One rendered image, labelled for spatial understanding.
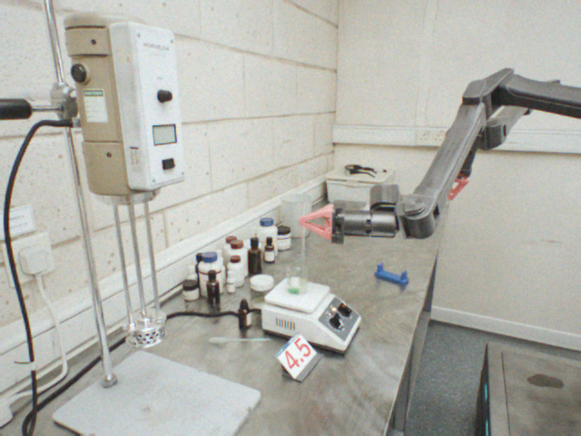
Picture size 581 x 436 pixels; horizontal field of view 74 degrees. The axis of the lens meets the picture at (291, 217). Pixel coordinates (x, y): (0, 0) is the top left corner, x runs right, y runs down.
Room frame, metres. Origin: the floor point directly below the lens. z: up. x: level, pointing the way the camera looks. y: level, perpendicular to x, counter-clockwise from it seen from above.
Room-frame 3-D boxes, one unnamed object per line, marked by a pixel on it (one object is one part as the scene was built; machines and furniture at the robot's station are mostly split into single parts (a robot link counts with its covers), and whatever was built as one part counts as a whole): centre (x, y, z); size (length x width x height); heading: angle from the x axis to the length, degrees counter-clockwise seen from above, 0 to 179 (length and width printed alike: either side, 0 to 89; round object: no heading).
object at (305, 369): (0.67, -0.02, 0.77); 0.09 x 0.06 x 0.04; 149
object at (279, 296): (0.81, -0.01, 0.83); 0.12 x 0.12 x 0.01; 65
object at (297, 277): (0.82, -0.01, 0.87); 0.06 x 0.05 x 0.08; 14
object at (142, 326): (0.55, 0.24, 1.02); 0.07 x 0.07 x 0.25
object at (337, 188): (2.07, -0.38, 0.82); 0.37 x 0.31 x 0.14; 156
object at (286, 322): (0.80, -0.04, 0.79); 0.22 x 0.13 x 0.08; 65
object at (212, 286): (0.92, 0.21, 0.79); 0.04 x 0.04 x 0.09
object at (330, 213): (0.81, -0.06, 1.01); 0.09 x 0.07 x 0.07; 81
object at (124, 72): (0.54, 0.22, 1.25); 0.15 x 0.11 x 0.24; 65
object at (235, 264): (1.02, 0.16, 0.79); 0.05 x 0.05 x 0.09
